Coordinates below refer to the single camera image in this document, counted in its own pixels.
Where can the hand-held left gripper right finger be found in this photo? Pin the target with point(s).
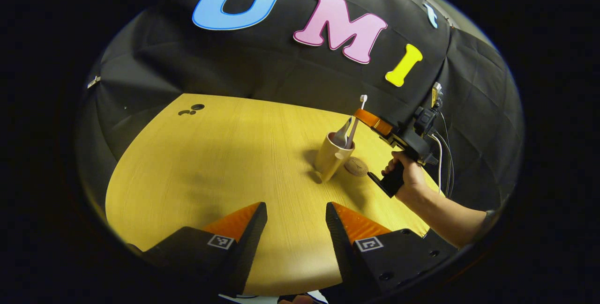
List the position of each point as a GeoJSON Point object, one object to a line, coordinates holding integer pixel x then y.
{"type": "Point", "coordinates": [340, 243]}

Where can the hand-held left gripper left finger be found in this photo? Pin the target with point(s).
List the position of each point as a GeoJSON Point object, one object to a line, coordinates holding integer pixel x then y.
{"type": "Point", "coordinates": [248, 243]}

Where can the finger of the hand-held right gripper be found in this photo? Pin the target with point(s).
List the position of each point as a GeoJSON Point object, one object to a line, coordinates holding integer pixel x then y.
{"type": "Point", "coordinates": [372, 120]}

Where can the white toothbrush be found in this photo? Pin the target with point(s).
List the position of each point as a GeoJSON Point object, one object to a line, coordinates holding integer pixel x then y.
{"type": "Point", "coordinates": [357, 119]}

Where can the white toothpaste tube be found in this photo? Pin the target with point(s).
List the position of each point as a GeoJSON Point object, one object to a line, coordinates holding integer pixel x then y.
{"type": "Point", "coordinates": [342, 134]}

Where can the round brown coaster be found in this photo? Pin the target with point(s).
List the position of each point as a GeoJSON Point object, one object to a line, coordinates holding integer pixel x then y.
{"type": "Point", "coordinates": [357, 167]}

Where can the beige cup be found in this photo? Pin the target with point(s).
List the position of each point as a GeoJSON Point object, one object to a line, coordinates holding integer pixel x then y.
{"type": "Point", "coordinates": [330, 159]}

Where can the wooden desktop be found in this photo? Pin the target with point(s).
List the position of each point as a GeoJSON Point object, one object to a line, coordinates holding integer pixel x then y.
{"type": "Point", "coordinates": [225, 163]}

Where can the black backdrop cloth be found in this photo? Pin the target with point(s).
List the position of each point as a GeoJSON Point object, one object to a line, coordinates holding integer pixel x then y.
{"type": "Point", "coordinates": [281, 70]}

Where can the small white clip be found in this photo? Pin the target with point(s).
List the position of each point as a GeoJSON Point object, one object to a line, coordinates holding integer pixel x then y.
{"type": "Point", "coordinates": [93, 81]}

